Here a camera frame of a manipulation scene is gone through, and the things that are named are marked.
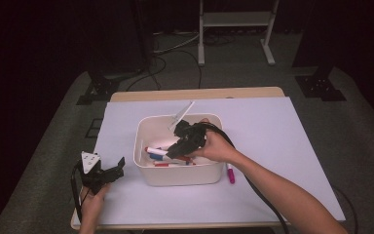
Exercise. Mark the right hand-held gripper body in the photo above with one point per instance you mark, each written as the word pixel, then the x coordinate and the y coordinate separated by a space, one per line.
pixel 193 136

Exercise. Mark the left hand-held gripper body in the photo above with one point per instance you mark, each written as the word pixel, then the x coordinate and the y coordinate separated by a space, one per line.
pixel 94 178

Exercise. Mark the orange marker pen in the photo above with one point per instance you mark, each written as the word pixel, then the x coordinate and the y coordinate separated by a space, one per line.
pixel 184 159

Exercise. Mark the brown marker pen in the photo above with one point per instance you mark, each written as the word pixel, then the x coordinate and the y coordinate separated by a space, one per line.
pixel 157 151

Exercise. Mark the red marker pen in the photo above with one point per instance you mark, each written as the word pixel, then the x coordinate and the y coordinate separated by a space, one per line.
pixel 161 164

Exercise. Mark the blue marker pen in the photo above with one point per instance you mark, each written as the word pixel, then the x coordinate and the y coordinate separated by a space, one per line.
pixel 156 157

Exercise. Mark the white plastic storage box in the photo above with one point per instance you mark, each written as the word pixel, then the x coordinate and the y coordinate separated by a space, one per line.
pixel 178 177

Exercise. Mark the person's left hand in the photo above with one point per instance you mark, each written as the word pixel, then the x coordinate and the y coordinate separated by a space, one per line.
pixel 92 206

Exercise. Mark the person's right hand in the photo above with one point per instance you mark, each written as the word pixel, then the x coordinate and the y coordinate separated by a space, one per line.
pixel 219 150

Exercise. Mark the magenta marker pen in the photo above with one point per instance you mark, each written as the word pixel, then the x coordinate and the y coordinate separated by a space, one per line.
pixel 231 177

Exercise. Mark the light purple table mat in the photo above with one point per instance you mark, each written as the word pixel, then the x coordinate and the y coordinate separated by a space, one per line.
pixel 191 204

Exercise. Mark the black stand base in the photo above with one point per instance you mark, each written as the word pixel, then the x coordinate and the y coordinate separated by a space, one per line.
pixel 99 87
pixel 319 86

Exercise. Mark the white metal stand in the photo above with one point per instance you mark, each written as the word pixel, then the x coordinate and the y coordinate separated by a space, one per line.
pixel 237 19

